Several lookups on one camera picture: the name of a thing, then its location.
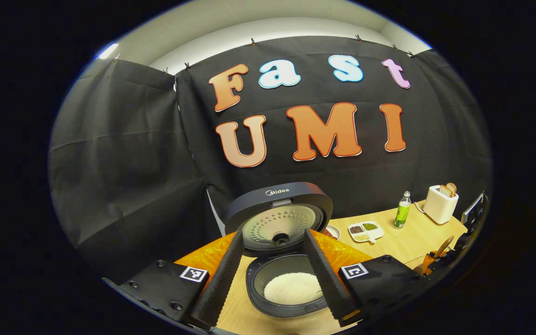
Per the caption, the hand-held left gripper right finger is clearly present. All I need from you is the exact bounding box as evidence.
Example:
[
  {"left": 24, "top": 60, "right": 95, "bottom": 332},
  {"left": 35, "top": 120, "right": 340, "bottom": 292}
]
[{"left": 304, "top": 228, "right": 429, "bottom": 328}]

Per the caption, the dark grey rice cooker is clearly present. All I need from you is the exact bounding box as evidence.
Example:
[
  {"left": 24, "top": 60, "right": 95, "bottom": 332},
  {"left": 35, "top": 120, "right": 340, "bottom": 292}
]
[{"left": 224, "top": 181, "right": 334, "bottom": 318}]

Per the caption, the wooden spoon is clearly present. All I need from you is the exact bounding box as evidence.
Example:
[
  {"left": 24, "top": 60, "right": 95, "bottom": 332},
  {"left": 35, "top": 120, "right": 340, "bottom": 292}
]
[{"left": 429, "top": 236, "right": 455, "bottom": 263}]

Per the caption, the ceiling light panel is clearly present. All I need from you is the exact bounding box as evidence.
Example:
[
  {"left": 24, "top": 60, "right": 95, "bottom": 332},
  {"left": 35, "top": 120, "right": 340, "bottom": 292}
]
[{"left": 98, "top": 43, "right": 120, "bottom": 60}]

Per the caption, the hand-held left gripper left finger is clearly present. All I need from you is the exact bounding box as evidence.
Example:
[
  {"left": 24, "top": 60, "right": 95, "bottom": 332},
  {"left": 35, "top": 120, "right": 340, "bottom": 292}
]
[{"left": 103, "top": 229, "right": 245, "bottom": 331}]

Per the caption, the black backdrop cloth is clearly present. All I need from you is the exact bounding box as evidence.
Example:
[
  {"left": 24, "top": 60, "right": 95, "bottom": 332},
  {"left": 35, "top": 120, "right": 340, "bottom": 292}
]
[{"left": 48, "top": 36, "right": 492, "bottom": 284}]

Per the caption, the green label plastic bottle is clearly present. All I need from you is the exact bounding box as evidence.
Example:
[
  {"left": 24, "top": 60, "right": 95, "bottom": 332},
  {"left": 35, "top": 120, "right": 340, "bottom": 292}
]
[{"left": 394, "top": 191, "right": 412, "bottom": 229}]

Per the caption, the white toaster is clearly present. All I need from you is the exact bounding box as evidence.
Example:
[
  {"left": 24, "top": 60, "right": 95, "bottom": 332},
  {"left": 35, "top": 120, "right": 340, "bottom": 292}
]
[{"left": 423, "top": 185, "right": 459, "bottom": 225}]

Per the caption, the white rice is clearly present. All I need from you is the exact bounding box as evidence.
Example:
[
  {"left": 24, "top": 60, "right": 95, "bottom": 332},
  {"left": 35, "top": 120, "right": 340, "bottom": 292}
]
[{"left": 263, "top": 272, "right": 323, "bottom": 306}]

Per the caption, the white divided bean dish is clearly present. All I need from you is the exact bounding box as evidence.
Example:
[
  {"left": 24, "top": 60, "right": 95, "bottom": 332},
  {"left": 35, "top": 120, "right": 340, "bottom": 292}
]
[{"left": 348, "top": 221, "right": 385, "bottom": 244}]

